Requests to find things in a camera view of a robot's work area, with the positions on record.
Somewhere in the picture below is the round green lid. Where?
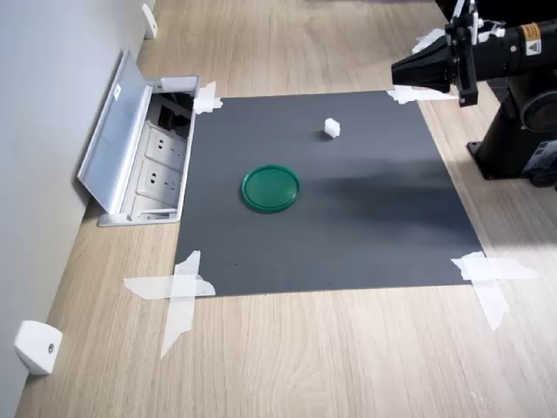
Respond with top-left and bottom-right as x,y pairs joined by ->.
241,164 -> 302,215

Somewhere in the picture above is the dark grey mat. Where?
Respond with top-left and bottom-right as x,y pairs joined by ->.
173,90 -> 485,299

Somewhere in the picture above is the silver cable duct with sockets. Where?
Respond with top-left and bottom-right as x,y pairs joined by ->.
77,47 -> 203,228

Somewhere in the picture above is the white partition foot bracket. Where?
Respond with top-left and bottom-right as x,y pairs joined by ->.
140,3 -> 159,41
12,320 -> 64,377

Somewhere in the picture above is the white masking tape piece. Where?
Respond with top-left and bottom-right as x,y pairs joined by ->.
386,84 -> 459,106
123,250 -> 218,361
450,251 -> 541,333
191,80 -> 225,116

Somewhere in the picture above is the grey fabric partition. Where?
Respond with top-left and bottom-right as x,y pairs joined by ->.
0,0 -> 150,418

